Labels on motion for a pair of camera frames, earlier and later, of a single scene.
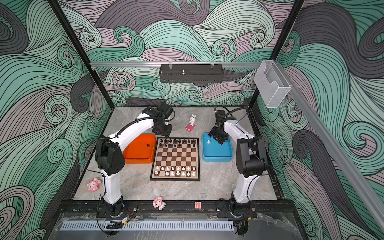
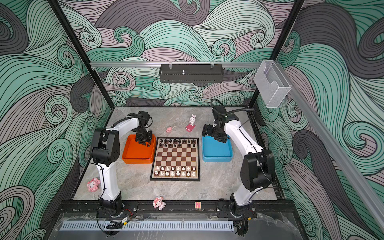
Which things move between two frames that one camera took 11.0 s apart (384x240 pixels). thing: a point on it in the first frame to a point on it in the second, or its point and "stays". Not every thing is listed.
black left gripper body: x=165 y=130 to x=143 y=136
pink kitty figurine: x=93 y=184 stays
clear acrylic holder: x=272 y=85 stays
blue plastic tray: x=213 y=151 stays
